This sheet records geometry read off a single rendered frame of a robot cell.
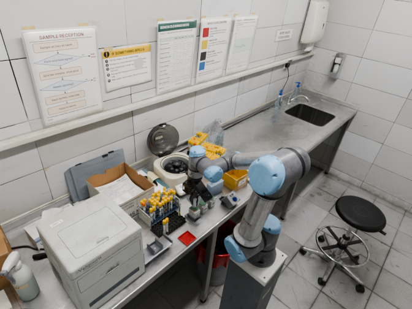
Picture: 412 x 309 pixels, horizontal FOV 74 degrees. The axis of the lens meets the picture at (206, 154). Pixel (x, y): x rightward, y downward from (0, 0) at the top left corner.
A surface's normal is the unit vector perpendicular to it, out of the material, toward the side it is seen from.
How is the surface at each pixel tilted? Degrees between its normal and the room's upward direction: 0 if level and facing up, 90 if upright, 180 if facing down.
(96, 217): 0
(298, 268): 0
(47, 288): 0
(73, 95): 94
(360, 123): 90
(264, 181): 83
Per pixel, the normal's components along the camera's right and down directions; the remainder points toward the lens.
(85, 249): 0.08, -0.83
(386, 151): -0.68, 0.36
